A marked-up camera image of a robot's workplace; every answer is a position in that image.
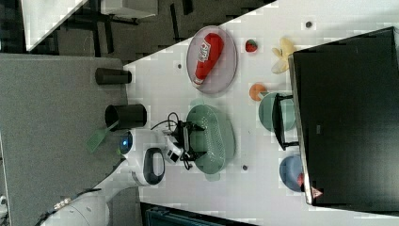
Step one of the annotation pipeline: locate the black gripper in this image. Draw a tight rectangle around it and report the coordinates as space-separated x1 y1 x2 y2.
171 121 205 161

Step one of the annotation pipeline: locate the green oval strainer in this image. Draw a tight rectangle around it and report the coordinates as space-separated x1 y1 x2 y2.
186 99 235 182

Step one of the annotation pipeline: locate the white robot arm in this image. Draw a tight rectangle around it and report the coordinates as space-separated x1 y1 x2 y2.
35 121 205 226

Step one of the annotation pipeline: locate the black utensil holder cup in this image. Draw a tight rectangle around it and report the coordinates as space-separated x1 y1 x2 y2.
104 104 147 131

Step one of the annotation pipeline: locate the grey round plate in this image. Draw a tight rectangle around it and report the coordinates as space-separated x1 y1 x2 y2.
186 26 237 94

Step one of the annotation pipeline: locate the orange toy fruit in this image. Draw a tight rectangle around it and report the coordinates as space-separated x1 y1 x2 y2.
249 83 266 102

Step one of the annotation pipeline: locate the red ketchup bottle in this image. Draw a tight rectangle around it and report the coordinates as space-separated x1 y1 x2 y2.
193 33 224 87

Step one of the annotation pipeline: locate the green slotted spatula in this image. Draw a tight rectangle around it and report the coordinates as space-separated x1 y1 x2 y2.
87 121 119 153

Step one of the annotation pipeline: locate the green mug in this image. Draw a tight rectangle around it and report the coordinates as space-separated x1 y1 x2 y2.
258 91 295 132

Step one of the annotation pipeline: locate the blue bowl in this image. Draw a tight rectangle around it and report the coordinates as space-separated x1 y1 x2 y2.
279 155 303 192

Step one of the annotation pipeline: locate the small black cylinder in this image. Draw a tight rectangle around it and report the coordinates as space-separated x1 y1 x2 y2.
95 68 132 85

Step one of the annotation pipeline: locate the red toy strawberry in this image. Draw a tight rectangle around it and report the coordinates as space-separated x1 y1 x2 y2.
245 40 258 53

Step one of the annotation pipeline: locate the red fruit in bowl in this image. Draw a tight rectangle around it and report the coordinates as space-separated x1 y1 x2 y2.
296 173 304 186

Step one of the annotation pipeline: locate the yellow peeled toy banana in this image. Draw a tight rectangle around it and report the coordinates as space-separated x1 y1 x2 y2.
271 37 295 74

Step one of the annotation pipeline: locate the black toaster oven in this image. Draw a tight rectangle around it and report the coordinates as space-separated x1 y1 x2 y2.
288 26 399 216

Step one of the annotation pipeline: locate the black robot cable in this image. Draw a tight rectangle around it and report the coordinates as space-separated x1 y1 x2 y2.
150 111 193 171

